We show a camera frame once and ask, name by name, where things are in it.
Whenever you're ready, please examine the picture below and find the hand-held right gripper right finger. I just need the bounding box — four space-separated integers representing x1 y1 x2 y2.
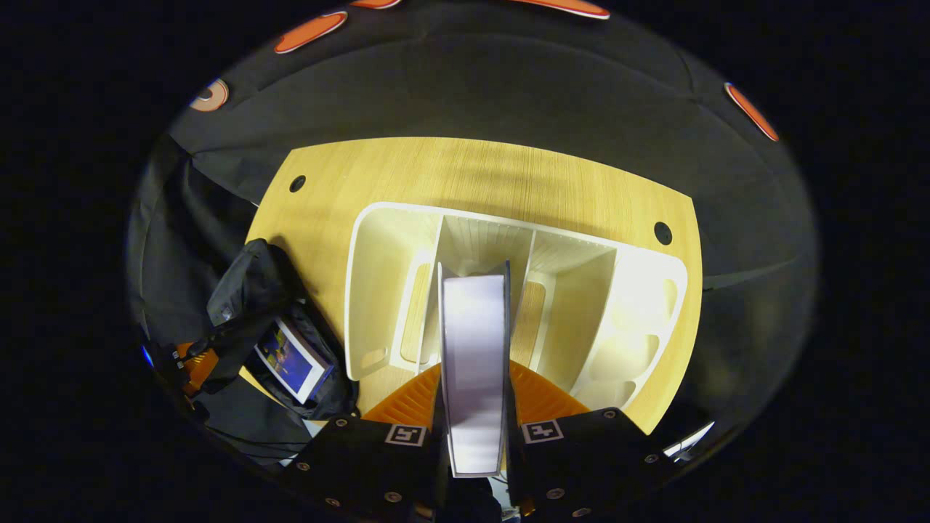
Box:
504 360 684 522

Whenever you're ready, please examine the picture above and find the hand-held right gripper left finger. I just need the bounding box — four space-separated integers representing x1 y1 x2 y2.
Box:
280 362 445 522

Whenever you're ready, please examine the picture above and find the blue cover book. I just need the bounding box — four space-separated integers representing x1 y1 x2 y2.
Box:
254 317 336 406

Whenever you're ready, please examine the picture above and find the black schoolbag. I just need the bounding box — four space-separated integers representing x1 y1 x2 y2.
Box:
206 238 362 423

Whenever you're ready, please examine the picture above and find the dark grey cover book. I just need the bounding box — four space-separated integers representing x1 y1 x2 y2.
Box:
437 260 512 480

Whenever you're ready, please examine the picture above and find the white bookshelf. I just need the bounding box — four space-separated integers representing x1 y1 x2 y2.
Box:
343 201 690 413

